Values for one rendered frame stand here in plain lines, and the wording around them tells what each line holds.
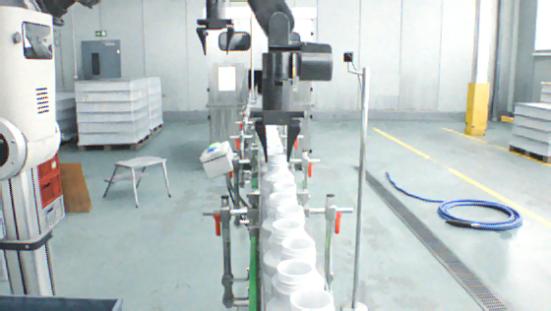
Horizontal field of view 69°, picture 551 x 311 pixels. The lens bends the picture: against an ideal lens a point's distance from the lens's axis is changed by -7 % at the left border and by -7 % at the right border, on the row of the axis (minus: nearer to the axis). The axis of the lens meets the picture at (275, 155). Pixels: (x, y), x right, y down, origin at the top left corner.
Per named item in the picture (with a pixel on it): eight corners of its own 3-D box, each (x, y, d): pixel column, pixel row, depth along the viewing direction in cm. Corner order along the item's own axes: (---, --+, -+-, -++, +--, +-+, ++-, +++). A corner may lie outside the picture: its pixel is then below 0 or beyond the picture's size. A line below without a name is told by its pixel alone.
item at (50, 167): (31, 188, 319) (29, 161, 315) (-16, 189, 316) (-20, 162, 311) (61, 170, 379) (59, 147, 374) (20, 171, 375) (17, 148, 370)
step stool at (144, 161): (136, 187, 484) (134, 153, 476) (171, 197, 451) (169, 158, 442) (101, 197, 446) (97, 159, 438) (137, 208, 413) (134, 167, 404)
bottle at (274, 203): (263, 284, 70) (262, 190, 67) (298, 284, 70) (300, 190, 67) (262, 303, 64) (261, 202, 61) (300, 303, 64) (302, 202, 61)
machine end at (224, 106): (313, 170, 563) (316, 7, 521) (207, 172, 557) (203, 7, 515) (301, 148, 719) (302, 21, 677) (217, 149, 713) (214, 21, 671)
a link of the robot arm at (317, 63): (267, 17, 80) (269, 12, 72) (327, 18, 81) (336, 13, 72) (267, 80, 83) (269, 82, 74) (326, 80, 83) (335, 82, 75)
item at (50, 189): (35, 216, 323) (31, 189, 319) (-13, 216, 320) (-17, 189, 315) (63, 193, 383) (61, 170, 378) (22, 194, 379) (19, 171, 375)
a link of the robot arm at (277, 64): (262, 47, 79) (262, 45, 74) (298, 47, 80) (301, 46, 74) (262, 84, 81) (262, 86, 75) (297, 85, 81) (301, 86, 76)
